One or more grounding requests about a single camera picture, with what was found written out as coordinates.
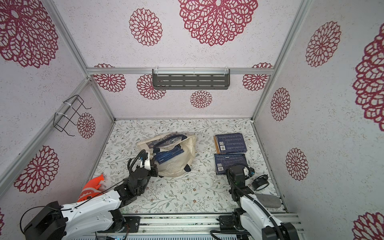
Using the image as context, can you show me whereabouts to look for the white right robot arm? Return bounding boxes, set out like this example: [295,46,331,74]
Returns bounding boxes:
[226,164,299,240]

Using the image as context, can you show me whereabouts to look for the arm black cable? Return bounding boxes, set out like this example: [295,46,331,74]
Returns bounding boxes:
[209,163,289,240]
[127,149,149,175]

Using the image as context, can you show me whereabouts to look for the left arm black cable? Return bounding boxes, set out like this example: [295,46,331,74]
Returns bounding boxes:
[127,149,149,175]

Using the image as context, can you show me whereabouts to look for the round black gauge object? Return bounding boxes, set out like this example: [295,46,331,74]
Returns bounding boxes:
[252,174,270,191]

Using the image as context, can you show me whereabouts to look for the grey oblong stone object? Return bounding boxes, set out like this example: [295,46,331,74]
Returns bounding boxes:
[255,194,282,209]

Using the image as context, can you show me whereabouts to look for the blue grid cover book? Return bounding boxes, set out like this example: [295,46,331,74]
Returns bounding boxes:
[216,133,247,154]

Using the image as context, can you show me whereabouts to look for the aluminium front rail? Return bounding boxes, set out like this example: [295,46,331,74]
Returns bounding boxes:
[68,212,305,238]

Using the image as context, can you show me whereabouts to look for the black wire wall rack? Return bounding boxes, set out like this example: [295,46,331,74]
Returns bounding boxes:
[53,95,91,137]

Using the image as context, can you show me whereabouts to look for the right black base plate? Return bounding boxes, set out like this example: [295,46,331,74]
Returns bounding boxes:
[217,215,239,232]

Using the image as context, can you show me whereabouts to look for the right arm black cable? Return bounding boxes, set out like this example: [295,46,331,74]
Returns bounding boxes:
[209,163,289,240]

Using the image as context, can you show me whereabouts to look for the red plastic object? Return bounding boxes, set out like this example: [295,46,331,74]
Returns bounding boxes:
[78,174,105,202]

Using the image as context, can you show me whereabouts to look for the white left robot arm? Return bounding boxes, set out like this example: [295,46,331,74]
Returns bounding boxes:
[22,164,158,240]

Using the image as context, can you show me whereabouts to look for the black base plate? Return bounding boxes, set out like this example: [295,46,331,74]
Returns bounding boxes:
[217,215,239,232]
[98,216,141,234]

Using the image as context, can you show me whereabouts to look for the cream canvas tote bag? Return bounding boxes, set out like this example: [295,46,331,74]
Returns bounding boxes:
[137,132,197,178]

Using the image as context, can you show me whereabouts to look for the stack of blue books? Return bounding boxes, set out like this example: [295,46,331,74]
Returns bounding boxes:
[154,145,184,165]

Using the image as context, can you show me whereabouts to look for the grey slotted wall shelf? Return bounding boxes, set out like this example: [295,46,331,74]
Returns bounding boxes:
[152,69,231,90]

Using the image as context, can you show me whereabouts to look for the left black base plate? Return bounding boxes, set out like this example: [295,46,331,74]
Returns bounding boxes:
[98,216,141,234]

